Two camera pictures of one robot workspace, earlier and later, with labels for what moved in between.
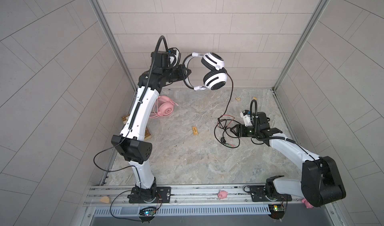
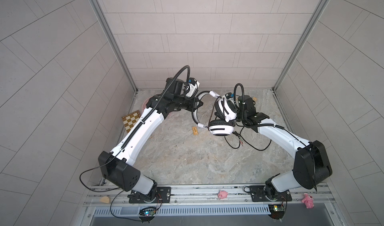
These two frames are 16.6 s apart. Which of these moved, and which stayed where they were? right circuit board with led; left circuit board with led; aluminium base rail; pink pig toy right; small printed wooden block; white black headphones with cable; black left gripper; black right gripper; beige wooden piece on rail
Moved: black right gripper; white black headphones with cable; black left gripper
Stayed: aluminium base rail; small printed wooden block; pink pig toy right; left circuit board with led; right circuit board with led; beige wooden piece on rail
